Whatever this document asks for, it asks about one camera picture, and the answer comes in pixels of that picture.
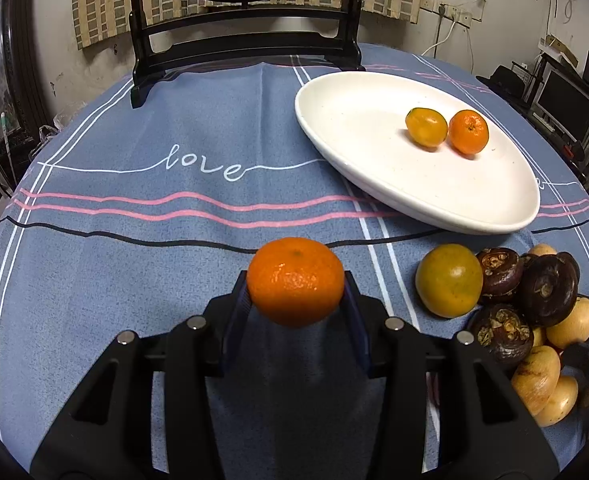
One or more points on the white oval plate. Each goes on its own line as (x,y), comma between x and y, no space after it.
(374,125)

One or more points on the beige checked curtain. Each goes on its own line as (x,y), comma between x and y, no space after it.
(104,5)

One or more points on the white wall socket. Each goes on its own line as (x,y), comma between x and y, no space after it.
(428,2)

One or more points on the black computer desk rack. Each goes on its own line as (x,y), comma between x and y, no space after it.
(587,152)

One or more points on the large bright orange mandarin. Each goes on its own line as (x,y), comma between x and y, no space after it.
(294,280)

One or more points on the tan round fruit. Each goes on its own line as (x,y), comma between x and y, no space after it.
(534,380)
(572,325)
(557,402)

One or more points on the small olive-tan fruit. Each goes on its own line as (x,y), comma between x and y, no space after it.
(542,250)

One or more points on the dark brown water chestnut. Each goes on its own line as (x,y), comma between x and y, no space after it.
(569,265)
(547,290)
(502,335)
(499,272)

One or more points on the yellow-orange mandarin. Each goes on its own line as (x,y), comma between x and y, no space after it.
(426,127)

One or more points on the clear plastic bag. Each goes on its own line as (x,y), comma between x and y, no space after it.
(52,127)

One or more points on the computer monitor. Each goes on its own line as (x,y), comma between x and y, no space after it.
(567,105)

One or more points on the flat cardboard packet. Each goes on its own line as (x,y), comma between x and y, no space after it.
(559,47)

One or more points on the green-yellow mandarin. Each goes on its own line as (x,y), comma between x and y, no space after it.
(449,280)

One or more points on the computer keyboard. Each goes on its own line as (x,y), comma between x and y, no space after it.
(544,121)

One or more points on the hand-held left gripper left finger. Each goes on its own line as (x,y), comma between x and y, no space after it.
(237,310)

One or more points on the goldfish screen on black stand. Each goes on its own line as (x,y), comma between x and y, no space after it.
(244,55)

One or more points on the black hat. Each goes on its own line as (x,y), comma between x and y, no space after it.
(507,79)

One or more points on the small orange mandarin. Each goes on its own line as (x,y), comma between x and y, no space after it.
(468,131)

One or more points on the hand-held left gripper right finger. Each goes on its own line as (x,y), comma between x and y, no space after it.
(357,330)

